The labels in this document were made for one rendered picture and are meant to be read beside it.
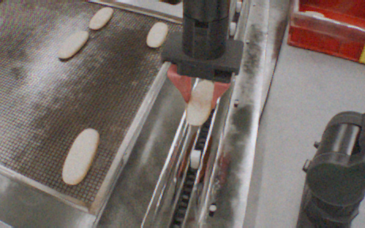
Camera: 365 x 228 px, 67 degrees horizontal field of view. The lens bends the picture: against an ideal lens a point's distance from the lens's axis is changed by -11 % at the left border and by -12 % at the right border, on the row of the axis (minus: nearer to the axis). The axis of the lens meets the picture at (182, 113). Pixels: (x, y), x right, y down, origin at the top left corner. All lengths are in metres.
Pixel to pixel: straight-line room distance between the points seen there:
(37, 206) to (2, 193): 0.06
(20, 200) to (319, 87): 0.63
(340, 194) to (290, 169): 0.17
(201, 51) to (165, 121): 0.24
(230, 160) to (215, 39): 0.20
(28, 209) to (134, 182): 0.18
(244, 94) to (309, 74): 0.22
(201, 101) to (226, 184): 0.13
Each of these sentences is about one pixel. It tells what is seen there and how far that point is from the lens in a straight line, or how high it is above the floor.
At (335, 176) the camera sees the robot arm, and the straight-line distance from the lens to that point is 0.38.
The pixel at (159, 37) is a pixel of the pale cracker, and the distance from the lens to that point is 0.67.
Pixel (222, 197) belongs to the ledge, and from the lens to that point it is 0.45.
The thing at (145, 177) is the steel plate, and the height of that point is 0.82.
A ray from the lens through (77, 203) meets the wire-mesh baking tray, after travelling 0.42.
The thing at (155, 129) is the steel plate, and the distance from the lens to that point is 0.58.
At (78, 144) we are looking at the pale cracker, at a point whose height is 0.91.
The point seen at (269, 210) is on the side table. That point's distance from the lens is 0.50.
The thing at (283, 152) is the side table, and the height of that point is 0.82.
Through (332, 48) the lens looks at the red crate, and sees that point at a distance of 0.86.
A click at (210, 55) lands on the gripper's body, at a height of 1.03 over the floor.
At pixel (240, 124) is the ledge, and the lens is 0.54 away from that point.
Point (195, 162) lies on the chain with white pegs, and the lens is 0.49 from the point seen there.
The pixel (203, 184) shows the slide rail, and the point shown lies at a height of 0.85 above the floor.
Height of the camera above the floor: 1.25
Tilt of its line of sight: 45 degrees down
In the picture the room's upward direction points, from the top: straight up
